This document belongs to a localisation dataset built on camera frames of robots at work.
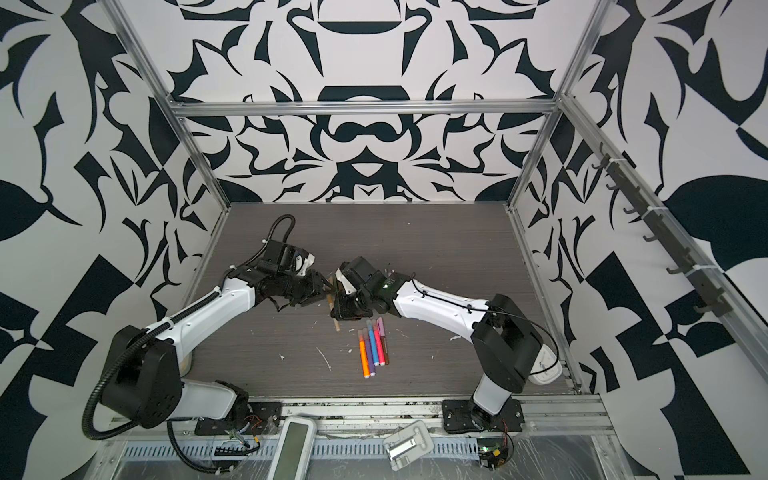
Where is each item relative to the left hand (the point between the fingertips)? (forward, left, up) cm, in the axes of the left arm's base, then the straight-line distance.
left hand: (334, 286), depth 83 cm
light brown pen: (-10, -1, -1) cm, 10 cm away
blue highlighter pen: (-13, -10, -13) cm, 21 cm away
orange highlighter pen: (-15, -8, -12) cm, 21 cm away
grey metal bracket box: (-35, -18, -11) cm, 41 cm away
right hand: (-8, 0, 0) cm, 8 cm away
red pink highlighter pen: (-10, -12, -13) cm, 21 cm away
